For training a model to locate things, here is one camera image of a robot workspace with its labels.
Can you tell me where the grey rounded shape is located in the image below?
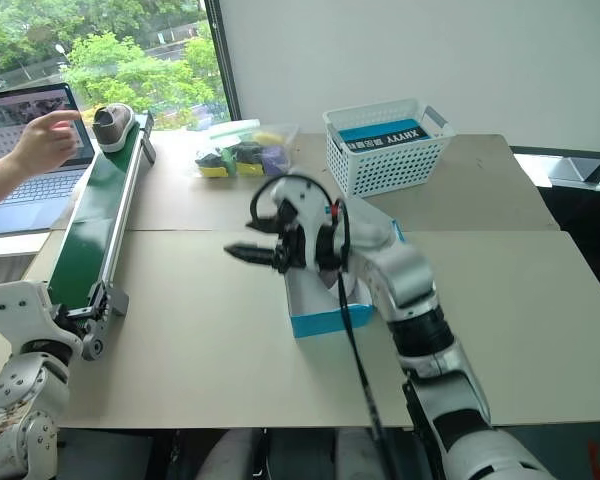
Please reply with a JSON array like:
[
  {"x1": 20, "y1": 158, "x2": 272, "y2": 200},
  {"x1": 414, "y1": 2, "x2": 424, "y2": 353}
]
[{"x1": 199, "y1": 428, "x2": 270, "y2": 480}]

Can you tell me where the blue and black flat box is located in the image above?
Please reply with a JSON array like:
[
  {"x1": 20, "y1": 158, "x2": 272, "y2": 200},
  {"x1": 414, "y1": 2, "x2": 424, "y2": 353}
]
[{"x1": 336, "y1": 118, "x2": 434, "y2": 154}]

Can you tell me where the clear bag of coloured items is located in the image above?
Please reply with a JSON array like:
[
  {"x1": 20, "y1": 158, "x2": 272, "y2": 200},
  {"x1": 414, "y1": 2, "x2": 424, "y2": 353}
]
[{"x1": 188, "y1": 119, "x2": 302, "y2": 180}]

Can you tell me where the blue and white shoebox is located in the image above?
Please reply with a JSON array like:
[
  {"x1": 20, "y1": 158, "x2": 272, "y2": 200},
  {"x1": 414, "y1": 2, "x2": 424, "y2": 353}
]
[{"x1": 283, "y1": 217, "x2": 409, "y2": 342}]

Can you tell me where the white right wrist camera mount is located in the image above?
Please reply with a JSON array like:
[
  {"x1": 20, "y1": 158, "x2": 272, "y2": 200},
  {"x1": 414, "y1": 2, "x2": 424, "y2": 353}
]
[{"x1": 269, "y1": 177, "x2": 334, "y2": 274}]

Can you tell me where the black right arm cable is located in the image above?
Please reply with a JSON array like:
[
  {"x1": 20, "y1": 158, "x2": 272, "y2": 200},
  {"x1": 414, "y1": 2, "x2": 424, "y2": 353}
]
[{"x1": 249, "y1": 172, "x2": 402, "y2": 480}]

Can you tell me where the green conveyor belt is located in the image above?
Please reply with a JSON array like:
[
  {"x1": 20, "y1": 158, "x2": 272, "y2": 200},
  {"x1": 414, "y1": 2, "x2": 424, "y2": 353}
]
[{"x1": 46, "y1": 111, "x2": 158, "y2": 362}]

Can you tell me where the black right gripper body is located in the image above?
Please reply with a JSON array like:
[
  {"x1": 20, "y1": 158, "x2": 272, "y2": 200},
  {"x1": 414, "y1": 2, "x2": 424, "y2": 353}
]
[{"x1": 274, "y1": 225, "x2": 307, "y2": 275}]

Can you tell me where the dark desk with grey items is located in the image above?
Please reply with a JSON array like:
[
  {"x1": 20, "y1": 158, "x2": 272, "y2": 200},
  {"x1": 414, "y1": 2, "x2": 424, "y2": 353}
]
[{"x1": 508, "y1": 144, "x2": 600, "y2": 284}]

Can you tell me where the person's bare hand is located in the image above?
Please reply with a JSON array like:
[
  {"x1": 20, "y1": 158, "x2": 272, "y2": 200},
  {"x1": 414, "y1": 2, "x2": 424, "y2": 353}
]
[{"x1": 9, "y1": 109, "x2": 82, "y2": 177}]

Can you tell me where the white perforated plastic basket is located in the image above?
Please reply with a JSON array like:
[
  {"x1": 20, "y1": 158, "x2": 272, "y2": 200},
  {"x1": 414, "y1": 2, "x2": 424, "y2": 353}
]
[{"x1": 322, "y1": 97, "x2": 457, "y2": 199}]

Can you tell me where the black window frame post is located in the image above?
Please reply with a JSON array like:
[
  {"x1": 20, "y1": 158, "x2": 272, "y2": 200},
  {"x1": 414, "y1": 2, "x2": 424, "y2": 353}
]
[{"x1": 202, "y1": 0, "x2": 242, "y2": 122}]

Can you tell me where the grey brown shoe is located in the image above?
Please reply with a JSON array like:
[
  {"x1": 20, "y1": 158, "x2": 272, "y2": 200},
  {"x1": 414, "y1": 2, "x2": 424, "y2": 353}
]
[{"x1": 91, "y1": 102, "x2": 138, "y2": 154}]

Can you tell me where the white ledge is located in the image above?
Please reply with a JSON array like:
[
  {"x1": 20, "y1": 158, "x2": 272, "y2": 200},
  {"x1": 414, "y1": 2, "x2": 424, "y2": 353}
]
[{"x1": 0, "y1": 230, "x2": 52, "y2": 260}]

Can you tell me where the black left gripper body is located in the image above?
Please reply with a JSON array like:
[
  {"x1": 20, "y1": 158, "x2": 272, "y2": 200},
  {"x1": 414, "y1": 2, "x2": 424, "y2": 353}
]
[{"x1": 48, "y1": 303, "x2": 92, "y2": 345}]

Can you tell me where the grey laptop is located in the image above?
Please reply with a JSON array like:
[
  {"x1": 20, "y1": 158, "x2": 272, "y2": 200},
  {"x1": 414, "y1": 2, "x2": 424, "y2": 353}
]
[{"x1": 0, "y1": 82, "x2": 99, "y2": 239}]

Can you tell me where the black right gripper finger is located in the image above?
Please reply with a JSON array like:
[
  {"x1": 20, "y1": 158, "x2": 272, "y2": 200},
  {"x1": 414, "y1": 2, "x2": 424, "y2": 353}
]
[
  {"x1": 245, "y1": 211, "x2": 284, "y2": 233},
  {"x1": 223, "y1": 242, "x2": 282, "y2": 272}
]

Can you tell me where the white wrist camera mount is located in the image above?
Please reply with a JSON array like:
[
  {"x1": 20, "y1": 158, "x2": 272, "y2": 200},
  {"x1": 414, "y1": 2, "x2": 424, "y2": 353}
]
[
  {"x1": 0, "y1": 280, "x2": 85, "y2": 359},
  {"x1": 269, "y1": 177, "x2": 334, "y2": 274}
]

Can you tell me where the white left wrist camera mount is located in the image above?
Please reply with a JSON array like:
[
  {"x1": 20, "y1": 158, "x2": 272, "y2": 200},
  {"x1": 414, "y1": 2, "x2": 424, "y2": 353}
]
[{"x1": 0, "y1": 280, "x2": 85, "y2": 359}]

